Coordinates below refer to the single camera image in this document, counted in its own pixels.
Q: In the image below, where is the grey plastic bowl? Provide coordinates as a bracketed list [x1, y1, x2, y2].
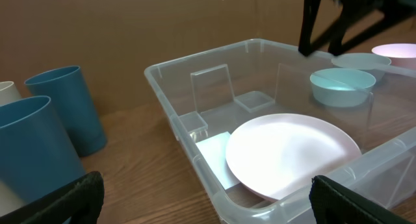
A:
[331, 53, 391, 82]

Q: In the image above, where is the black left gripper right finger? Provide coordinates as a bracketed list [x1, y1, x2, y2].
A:
[309, 175, 411, 224]

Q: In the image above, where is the cream cup far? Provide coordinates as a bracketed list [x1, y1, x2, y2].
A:
[0, 81, 21, 106]

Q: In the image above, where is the dark blue cup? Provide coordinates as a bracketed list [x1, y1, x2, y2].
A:
[24, 66, 107, 157]
[1, 95, 85, 203]

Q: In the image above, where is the dark blue cup near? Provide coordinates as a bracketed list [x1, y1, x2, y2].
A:
[1, 95, 85, 203]

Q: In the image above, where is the pink plastic bowl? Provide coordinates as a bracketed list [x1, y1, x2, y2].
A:
[372, 44, 416, 70]

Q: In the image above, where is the light blue plastic bowl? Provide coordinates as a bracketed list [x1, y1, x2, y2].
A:
[309, 68, 376, 108]

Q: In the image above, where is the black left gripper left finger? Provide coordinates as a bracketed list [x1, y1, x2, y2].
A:
[1, 171, 105, 224]

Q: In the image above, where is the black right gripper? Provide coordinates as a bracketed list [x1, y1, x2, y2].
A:
[298, 0, 415, 56]

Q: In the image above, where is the dark blue cup far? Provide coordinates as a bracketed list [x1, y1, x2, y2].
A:
[24, 66, 107, 157]

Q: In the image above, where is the pink plastic plate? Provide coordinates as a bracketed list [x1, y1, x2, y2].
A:
[226, 114, 361, 200]

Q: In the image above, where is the white paper card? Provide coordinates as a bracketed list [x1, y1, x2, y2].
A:
[196, 132, 240, 190]

